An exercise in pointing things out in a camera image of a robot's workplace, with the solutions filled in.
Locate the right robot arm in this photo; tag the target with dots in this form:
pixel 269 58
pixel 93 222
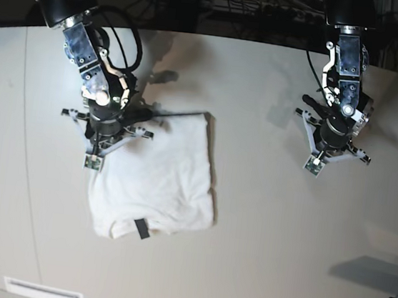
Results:
pixel 106 89

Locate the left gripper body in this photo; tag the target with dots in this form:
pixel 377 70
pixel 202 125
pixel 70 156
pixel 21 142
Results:
pixel 329 140

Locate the white printed T-shirt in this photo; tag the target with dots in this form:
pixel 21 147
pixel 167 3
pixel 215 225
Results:
pixel 165 181

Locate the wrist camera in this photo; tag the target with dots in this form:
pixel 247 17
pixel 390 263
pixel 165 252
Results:
pixel 93 162
pixel 314 165

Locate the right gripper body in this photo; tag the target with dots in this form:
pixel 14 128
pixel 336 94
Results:
pixel 101 137

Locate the white paper label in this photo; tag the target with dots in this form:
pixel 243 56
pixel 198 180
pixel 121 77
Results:
pixel 31 290

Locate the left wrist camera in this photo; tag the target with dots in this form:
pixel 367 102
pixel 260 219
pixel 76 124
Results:
pixel 93 162

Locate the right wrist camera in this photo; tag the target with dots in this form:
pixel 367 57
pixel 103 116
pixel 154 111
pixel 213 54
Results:
pixel 314 165

